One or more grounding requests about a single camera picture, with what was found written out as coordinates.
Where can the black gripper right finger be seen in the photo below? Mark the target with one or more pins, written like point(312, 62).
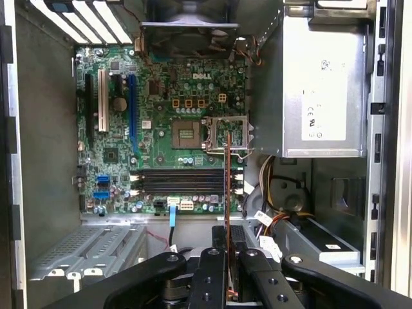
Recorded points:
point(267, 283)

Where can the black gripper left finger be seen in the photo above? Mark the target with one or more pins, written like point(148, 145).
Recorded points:
point(206, 283)

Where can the green RAM stick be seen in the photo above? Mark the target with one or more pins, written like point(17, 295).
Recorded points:
point(228, 193)

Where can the black RAM slot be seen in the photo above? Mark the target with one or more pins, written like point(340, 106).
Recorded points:
point(180, 192)
point(180, 186)
point(180, 172)
point(180, 178)

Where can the grey metal drive cage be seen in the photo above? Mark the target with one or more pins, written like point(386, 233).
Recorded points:
point(322, 244)

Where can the grey metal disk bay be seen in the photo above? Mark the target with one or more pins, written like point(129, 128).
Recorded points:
point(90, 248)

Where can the metal locking lever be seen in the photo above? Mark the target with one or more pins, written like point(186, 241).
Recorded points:
point(215, 149)

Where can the CPU socket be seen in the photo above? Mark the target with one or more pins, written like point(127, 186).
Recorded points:
point(186, 134)

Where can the metal socket cover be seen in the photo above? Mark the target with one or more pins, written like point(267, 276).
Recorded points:
point(222, 118)

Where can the blue expansion slot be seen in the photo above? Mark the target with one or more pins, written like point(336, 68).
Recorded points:
point(132, 112)

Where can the green motherboard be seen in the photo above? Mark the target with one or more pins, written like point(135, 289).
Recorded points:
point(161, 96)

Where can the round coin cell battery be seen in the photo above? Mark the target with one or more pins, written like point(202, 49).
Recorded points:
point(119, 104)

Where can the grey power supply unit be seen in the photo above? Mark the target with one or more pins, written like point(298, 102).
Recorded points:
point(309, 80)

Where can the long black expansion slot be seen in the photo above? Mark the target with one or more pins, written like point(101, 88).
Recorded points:
point(90, 109)

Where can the white expansion slot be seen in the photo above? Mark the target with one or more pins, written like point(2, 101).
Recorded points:
point(103, 99)

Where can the short black expansion slot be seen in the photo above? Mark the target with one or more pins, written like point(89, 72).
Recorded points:
point(118, 84)

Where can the black PC case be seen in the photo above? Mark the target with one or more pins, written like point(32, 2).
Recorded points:
point(48, 128)

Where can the black case fan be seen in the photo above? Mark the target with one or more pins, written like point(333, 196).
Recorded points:
point(190, 38)

